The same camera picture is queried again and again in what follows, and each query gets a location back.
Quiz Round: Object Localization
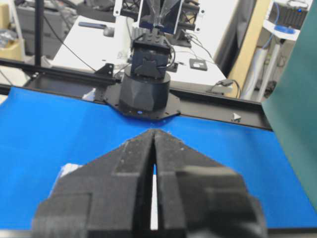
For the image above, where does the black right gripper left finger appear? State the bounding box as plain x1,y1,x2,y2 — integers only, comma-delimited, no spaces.
32,130,154,238

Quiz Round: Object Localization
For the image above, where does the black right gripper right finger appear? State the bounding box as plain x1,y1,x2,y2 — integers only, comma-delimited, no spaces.
154,130,268,238

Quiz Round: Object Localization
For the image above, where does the blue table cloth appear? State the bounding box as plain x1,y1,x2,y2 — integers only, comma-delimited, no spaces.
0,88,317,230

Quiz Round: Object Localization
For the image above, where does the green backdrop sheet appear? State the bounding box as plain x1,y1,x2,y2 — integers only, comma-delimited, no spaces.
262,1,317,208

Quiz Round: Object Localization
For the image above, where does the white background desk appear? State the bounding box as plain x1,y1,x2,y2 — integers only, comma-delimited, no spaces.
53,0,239,94

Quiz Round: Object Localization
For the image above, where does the black aluminium frame rail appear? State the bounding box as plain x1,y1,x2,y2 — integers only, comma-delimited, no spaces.
0,59,271,130

